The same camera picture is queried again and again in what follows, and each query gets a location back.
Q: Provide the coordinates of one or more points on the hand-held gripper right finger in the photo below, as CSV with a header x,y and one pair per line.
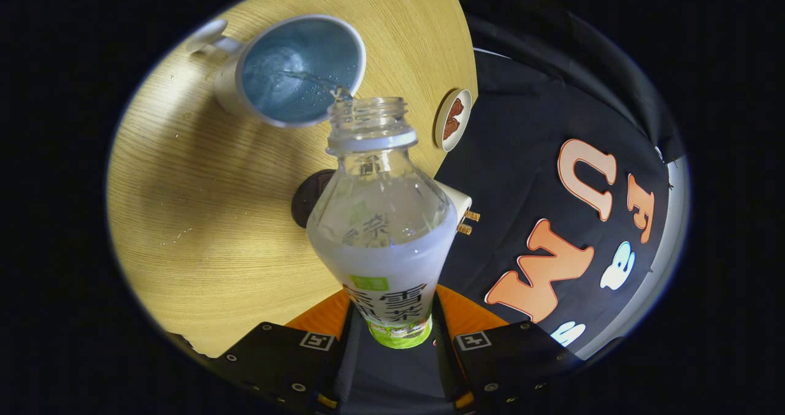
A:
x,y
444,354

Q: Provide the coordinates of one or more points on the dark round coaster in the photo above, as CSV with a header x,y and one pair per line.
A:
x,y
306,200

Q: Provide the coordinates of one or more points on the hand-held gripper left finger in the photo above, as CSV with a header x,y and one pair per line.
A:
x,y
342,366

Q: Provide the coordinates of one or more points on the white round plate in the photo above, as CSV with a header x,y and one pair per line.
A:
x,y
443,111

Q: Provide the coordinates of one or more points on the red meat piece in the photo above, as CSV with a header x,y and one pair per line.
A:
x,y
457,110
451,129

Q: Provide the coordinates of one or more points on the wooden table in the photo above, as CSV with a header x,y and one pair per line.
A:
x,y
214,219

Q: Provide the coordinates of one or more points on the toast slice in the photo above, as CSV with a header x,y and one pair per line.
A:
x,y
471,216
464,229

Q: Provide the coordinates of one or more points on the clear plastic juice bottle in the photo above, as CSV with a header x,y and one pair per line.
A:
x,y
386,268

